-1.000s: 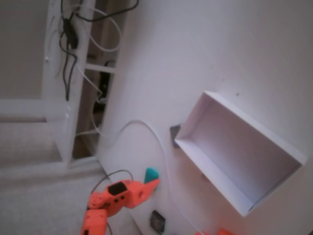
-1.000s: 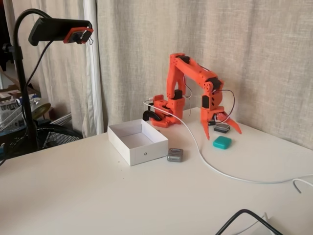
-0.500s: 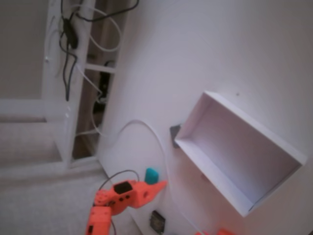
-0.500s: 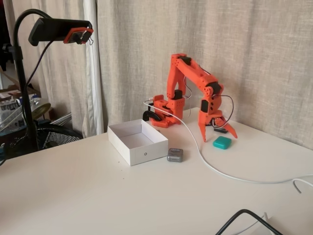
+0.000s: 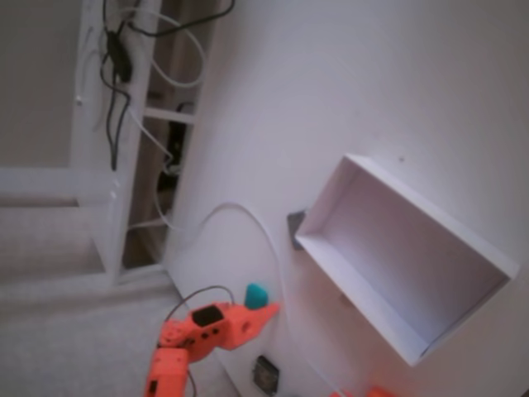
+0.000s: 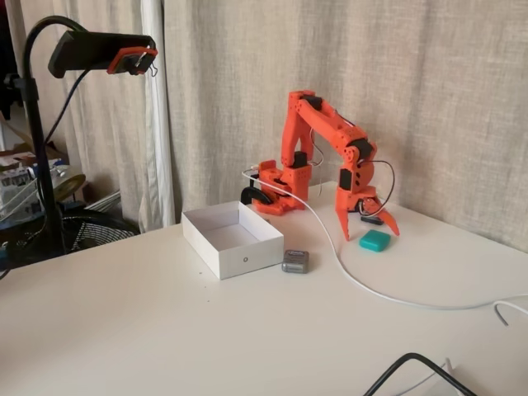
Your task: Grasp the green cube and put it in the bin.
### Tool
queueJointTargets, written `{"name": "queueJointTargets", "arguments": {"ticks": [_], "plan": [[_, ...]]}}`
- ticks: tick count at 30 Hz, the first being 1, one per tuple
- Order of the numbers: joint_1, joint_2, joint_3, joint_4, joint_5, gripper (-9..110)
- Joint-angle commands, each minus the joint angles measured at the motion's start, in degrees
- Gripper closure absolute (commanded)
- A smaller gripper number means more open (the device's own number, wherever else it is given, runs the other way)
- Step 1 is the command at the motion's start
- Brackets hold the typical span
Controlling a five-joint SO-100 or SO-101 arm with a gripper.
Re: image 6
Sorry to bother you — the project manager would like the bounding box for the clear plastic package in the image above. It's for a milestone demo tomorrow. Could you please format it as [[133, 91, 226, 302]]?
[[0, 164, 47, 226]]

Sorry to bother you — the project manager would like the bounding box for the orange framed small camera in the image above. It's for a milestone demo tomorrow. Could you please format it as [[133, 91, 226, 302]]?
[[106, 46, 159, 77]]

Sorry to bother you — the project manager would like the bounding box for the black floor fan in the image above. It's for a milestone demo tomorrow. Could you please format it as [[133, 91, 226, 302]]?
[[0, 208, 142, 270]]

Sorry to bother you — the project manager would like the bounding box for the long white power cable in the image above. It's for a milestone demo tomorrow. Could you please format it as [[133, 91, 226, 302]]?
[[241, 164, 528, 309]]

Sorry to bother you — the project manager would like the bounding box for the black table clamp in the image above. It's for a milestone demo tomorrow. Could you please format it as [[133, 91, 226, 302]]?
[[240, 186, 276, 206]]

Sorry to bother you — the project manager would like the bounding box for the thick black cable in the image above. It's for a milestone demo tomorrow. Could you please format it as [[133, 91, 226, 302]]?
[[362, 352, 479, 396]]

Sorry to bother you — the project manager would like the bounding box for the brown cardboard box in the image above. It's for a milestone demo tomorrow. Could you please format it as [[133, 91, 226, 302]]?
[[0, 121, 69, 174]]

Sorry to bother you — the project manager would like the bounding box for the white sheer curtain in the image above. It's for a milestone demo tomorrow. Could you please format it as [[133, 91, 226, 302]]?
[[139, 0, 177, 233]]

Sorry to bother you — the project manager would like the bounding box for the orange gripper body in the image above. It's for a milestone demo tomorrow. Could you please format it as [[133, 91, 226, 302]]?
[[334, 160, 379, 213]]

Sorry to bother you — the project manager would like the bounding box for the gold round object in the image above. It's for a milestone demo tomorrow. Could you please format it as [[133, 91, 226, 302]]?
[[52, 172, 87, 204]]

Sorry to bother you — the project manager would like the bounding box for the wide beige linen curtain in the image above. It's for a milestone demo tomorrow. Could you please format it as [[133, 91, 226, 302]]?
[[163, 0, 528, 253]]

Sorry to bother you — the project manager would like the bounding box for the white cardboard bin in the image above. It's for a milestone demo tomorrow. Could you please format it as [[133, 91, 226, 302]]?
[[181, 200, 285, 281]]

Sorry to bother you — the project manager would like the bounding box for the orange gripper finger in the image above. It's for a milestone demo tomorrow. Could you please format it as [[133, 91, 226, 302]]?
[[334, 206, 354, 242], [365, 197, 401, 238]]

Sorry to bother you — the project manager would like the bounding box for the short white cable end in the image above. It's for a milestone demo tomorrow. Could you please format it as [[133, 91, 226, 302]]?
[[493, 300, 528, 327]]

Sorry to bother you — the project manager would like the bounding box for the black camera holder bar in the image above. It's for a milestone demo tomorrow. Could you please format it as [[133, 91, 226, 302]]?
[[48, 31, 158, 78]]

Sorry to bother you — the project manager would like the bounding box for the grey small tin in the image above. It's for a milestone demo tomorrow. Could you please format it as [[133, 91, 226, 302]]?
[[281, 248, 311, 274]]

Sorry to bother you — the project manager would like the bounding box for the green rounded cube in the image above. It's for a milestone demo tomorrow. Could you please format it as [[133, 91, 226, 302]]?
[[357, 229, 391, 253]]

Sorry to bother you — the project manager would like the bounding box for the black camera cable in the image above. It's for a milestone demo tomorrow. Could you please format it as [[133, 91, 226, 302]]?
[[0, 68, 91, 281]]

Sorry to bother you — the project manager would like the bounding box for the black servo wire loop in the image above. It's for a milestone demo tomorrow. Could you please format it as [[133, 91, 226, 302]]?
[[365, 159, 396, 217]]

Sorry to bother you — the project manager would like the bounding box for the black gooseneck stand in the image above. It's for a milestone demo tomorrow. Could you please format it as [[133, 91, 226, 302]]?
[[3, 14, 90, 257]]

